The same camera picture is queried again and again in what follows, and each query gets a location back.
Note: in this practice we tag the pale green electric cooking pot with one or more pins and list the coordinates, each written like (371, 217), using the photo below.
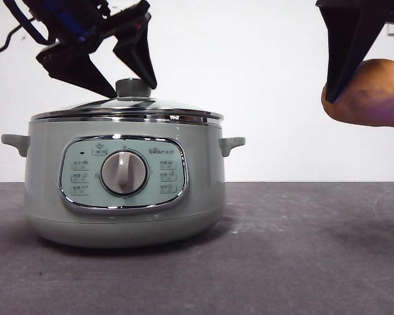
(124, 226)

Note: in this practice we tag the glass lid with green knob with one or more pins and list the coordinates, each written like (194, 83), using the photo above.
(131, 87)

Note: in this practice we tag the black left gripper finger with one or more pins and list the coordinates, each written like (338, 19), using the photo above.
(75, 67)
(138, 49)

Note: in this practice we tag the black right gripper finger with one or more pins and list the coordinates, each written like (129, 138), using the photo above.
(348, 42)

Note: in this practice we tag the brown potato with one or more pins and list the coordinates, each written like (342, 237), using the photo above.
(374, 98)

